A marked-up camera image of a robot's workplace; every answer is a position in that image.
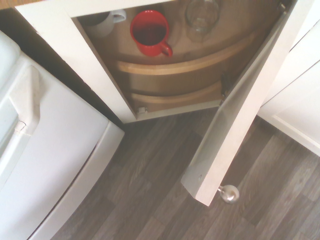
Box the dark metal door hinge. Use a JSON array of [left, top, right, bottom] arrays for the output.
[[278, 0, 289, 15]]

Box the white kitchen stove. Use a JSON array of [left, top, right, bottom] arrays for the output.
[[0, 29, 126, 240]]

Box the clear glass jar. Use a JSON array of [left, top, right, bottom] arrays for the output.
[[184, 0, 222, 42]]

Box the large wooden carousel shelf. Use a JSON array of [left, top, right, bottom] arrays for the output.
[[77, 6, 270, 76]]

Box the red ceramic mug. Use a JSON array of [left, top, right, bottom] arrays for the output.
[[129, 9, 174, 58]]

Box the small wooden carousel shelf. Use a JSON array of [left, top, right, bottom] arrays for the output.
[[129, 79, 226, 114]]

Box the white panelled cabinet front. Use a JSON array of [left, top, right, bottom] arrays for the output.
[[256, 0, 320, 159]]

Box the round metal door knob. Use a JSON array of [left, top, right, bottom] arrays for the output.
[[217, 184, 240, 206]]

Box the white cabinet door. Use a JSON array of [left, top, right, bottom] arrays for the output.
[[181, 0, 301, 207]]

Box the white oven door handle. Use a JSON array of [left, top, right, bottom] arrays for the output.
[[8, 64, 42, 137]]

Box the white ceramic mug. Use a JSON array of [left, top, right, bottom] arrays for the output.
[[79, 9, 128, 39]]

